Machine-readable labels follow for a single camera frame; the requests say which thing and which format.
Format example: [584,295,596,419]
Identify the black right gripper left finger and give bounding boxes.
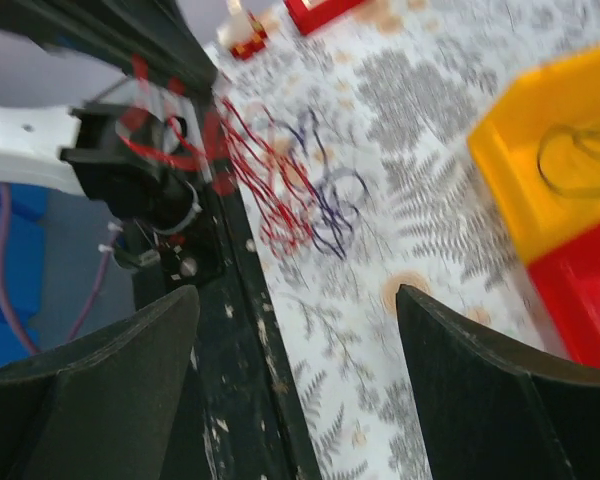
[0,286,200,479]

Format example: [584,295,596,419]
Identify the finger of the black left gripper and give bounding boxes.
[0,1,217,93]

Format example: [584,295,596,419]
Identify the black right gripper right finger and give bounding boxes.
[396,285,600,479]

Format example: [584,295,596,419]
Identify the red cable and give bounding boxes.
[117,54,316,259]

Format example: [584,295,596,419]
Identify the dark blue purple cable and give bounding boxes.
[287,107,371,260]

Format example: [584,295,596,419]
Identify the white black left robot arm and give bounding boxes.
[0,1,217,234]

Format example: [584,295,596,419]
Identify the small white red toy block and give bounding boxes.
[217,0,268,60]

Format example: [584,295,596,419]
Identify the red white toy brick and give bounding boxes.
[284,0,363,36]

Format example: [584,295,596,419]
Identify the red plastic bin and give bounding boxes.
[528,224,600,369]

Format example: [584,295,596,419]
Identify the floral patterned table mat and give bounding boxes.
[207,1,600,479]

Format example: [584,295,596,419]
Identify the yellow plastic bin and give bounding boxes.
[468,46,600,264]

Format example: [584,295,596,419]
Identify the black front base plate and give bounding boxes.
[129,189,324,480]

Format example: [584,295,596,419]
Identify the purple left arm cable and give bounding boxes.
[0,182,114,356]

